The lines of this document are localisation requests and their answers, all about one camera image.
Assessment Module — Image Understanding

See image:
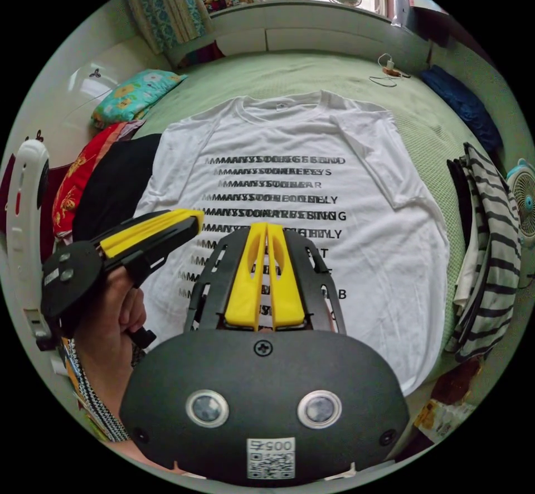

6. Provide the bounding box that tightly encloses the black garment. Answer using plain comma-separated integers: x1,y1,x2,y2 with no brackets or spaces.
71,133,164,244

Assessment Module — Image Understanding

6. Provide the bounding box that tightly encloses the teal floral pillow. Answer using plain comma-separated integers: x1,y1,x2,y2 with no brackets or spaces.
91,68,188,130

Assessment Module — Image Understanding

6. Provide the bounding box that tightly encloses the white t-shirt with black print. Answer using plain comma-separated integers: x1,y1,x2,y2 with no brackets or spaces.
133,90,451,398

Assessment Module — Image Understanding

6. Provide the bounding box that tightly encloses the blue folded blanket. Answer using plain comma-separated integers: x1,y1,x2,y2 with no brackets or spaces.
420,65,504,152

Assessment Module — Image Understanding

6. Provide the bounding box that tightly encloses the person's left hand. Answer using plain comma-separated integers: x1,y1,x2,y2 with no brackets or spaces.
76,270,148,357

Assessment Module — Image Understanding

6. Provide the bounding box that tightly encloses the houndstooth patterned cloth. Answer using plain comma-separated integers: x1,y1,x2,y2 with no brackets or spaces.
58,335,145,443

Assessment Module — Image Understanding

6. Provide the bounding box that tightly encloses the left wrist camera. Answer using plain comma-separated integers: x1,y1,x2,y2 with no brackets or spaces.
6,138,57,352

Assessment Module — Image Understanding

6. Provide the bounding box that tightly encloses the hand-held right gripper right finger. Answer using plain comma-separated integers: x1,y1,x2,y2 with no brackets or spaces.
267,222,306,332

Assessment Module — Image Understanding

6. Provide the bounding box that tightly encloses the green patterned curtain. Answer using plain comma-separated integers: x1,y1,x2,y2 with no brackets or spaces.
125,0,214,54

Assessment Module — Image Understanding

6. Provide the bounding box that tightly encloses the small blue and white fan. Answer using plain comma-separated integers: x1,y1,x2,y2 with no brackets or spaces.
505,158,535,248

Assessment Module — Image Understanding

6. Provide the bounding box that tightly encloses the white charger with cable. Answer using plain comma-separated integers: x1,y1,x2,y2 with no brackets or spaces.
369,52,412,88

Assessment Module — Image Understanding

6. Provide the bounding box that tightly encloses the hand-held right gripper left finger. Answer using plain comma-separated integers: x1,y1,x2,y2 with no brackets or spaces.
223,222,268,332

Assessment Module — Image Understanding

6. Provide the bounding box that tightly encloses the red embroidered quilt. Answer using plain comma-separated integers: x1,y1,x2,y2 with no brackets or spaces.
52,120,145,240

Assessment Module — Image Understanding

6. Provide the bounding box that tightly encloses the printed snack bag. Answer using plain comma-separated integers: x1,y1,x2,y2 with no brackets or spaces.
411,356,482,444

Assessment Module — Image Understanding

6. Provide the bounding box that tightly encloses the person's left forearm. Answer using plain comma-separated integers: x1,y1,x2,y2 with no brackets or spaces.
75,347,176,476

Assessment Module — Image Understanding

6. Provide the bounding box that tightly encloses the pile of clothes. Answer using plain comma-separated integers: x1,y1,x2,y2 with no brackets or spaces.
445,142,523,364

